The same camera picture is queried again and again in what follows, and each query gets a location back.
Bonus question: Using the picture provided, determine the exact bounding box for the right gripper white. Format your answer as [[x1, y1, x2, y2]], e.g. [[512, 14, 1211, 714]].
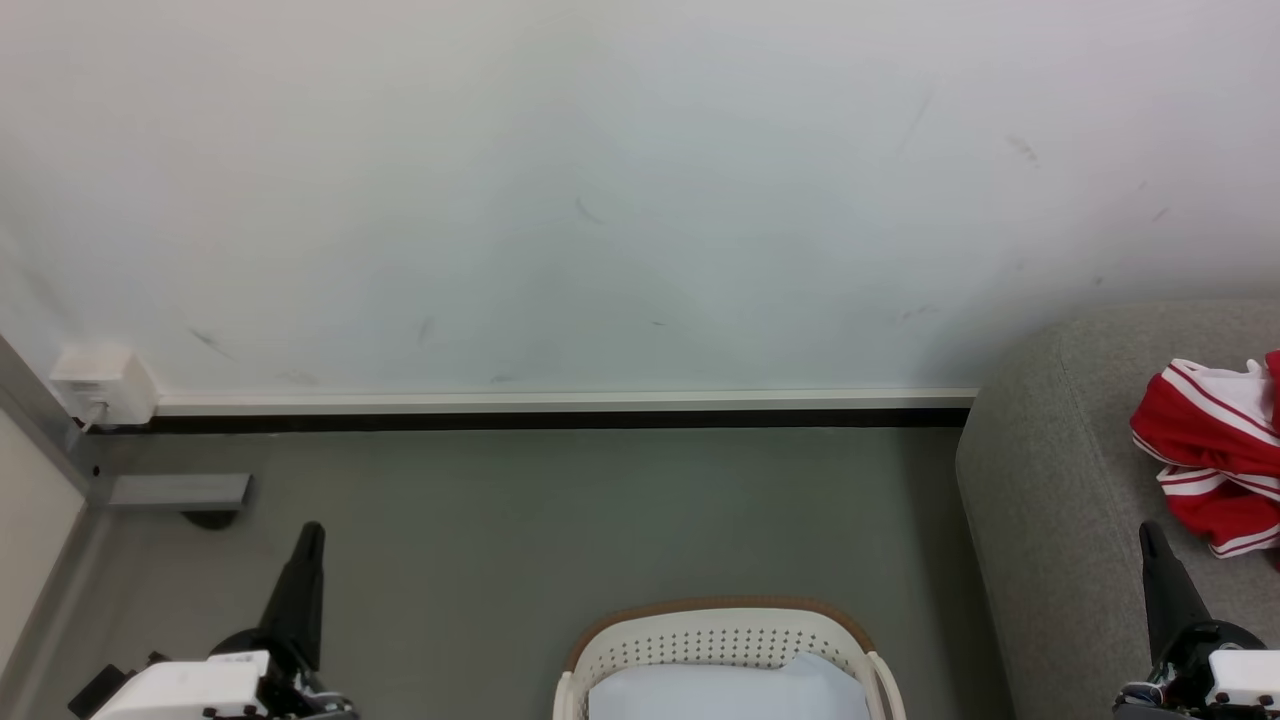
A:
[[1113, 520, 1280, 720]]

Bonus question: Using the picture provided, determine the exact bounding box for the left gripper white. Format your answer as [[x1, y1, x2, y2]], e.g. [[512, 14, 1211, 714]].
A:
[[68, 521, 357, 720]]

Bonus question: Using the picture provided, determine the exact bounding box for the red and white garment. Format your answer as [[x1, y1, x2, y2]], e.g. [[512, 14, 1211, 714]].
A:
[[1129, 349, 1280, 561]]

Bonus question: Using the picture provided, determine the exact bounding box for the grey fabric sofa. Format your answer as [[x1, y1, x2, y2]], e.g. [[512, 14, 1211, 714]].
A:
[[954, 298, 1280, 720]]

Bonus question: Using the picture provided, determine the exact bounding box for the cream door panel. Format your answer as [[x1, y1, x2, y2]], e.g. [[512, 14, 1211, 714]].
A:
[[0, 408, 88, 676]]

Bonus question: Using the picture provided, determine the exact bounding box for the white and black baseboard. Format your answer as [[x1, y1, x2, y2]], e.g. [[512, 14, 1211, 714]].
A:
[[150, 388, 980, 433]]

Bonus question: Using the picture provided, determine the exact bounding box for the white laundry basket brown rim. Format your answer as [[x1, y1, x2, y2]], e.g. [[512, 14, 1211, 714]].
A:
[[552, 597, 909, 720]]

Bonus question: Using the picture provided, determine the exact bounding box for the pale white cloth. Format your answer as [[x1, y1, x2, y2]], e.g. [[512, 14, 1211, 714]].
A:
[[587, 652, 874, 720]]

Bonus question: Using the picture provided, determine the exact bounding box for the grey metal floor bracket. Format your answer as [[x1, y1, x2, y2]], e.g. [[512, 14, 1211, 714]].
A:
[[108, 473, 253, 512]]

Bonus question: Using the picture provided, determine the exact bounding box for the white wall socket box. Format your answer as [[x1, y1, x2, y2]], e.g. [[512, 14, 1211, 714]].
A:
[[49, 345, 160, 426]]

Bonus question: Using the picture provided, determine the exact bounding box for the grey metal door frame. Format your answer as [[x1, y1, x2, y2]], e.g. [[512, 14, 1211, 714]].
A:
[[0, 334, 113, 720]]

